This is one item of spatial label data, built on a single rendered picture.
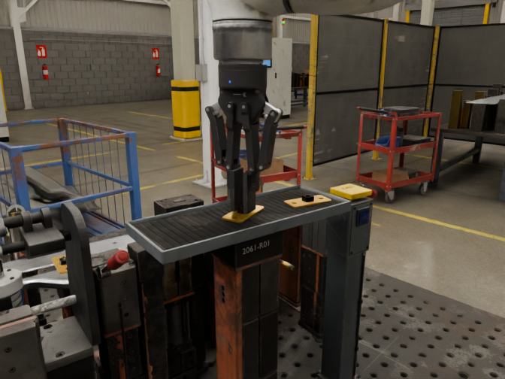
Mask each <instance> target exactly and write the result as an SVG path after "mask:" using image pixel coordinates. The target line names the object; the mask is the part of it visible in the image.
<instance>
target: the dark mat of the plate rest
mask: <svg viewBox="0 0 505 379"><path fill-rule="evenodd" d="M307 194H310V195H312V196H317V195H318V194H316V193H312V192H310V191H307V190H305V189H301V188H298V189H292V190H289V191H285V192H281V193H275V194H271V195H268V196H262V197H258V198H256V205H258V206H263V207H264V210H262V211H260V212H258V213H257V214H255V215H254V216H252V217H250V218H249V219H248V220H245V221H244V222H242V223H236V222H232V221H227V220H223V219H222V217H223V216H225V215H226V214H229V213H230V212H231V204H227V205H221V206H217V207H214V208H207V209H204V210H199V211H193V212H190V213H186V214H180V215H177V216H172V217H166V218H163V219H160V220H154V221H149V222H146V223H140V224H136V225H133V226H134V227H135V228H136V229H137V230H138V231H139V232H141V233H142V234H143V235H145V236H146V237H147V238H149V239H150V240H151V241H152V242H153V243H154V244H156V245H157V246H158V247H160V248H161V249H162V250H169V249H172V248H175V247H180V246H183V245H186V244H191V243H195V242H197V241H203V240H205V239H208V238H214V237H216V236H220V235H225V234H228V233H231V232H236V231H239V230H242V229H247V228H250V227H254V226H258V225H261V224H265V223H269V222H273V221H276V220H281V219H284V218H287V217H292V216H295V215H299V214H303V213H307V212H310V211H314V210H318V209H320V208H326V207H329V206H332V205H337V204H340V203H342V202H339V201H337V200H334V199H331V202H327V203H322V204H318V205H311V206H306V207H301V208H292V207H290V206H288V205H286V204H285V203H284V201H286V200H291V199H299V198H302V195H307ZM329 199H330V198H329Z"/></svg>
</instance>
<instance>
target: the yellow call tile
mask: <svg viewBox="0 0 505 379"><path fill-rule="evenodd" d="M330 193H331V194H334V195H337V196H341V197H344V198H345V199H348V200H356V199H359V198H362V197H365V196H370V195H371V193H372V190H371V189H367V188H364V187H361V186H356V185H353V184H350V183H349V184H345V185H342V186H336V187H332V188H330Z"/></svg>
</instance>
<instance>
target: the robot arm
mask: <svg viewBox="0 0 505 379"><path fill-rule="evenodd" d="M402 1H403V0H208V3H209V6H210V9H211V13H212V21H213V25H212V30H213V58H214V59H215V60H222V65H218V74H219V88H220V94H219V98H218V102H217V103H215V104H214V105H211V106H207V107H206V108H205V112H206V114H207V116H208V118H209V121H210V127H211V133H212V138H213V148H214V153H215V158H216V164H217V165H221V166H223V167H224V168H225V169H226V171H227V187H228V189H231V211H237V207H239V206H241V205H243V213H244V214H248V213H250V212H252V211H254V210H255V209H256V192H257V191H259V188H260V172H261V171H264V170H266V169H268V168H270V167H271V163H272V157H273V152H274V143H275V138H276V133H277V124H278V122H279V121H280V118H281V116H282V115H283V110H282V109H280V108H278V109H276V108H275V107H273V106H272V105H270V104H269V101H268V97H267V95H266V89H267V68H268V65H263V60H271V58H272V31H273V26H272V22H273V17H277V16H280V15H284V14H313V15H344V14H363V13H370V12H374V11H380V10H382V9H385V8H389V7H391V6H393V5H396V4H397V3H400V2H402ZM223 112H224V114H225V115H226V128H227V139H226V133H225V124H224V119H223V116H222V114H223ZM264 112H265V116H264V118H265V119H266V120H265V124H264V128H263V133H262V143H261V149H260V144H259V127H260V123H259V118H260V117H261V115H262V114H263V113H264ZM242 127H243V130H244V131H245V139H246V158H247V168H248V170H247V171H245V172H243V168H241V167H240V164H239V156H240V135H241V129H242ZM238 167H239V168H238Z"/></svg>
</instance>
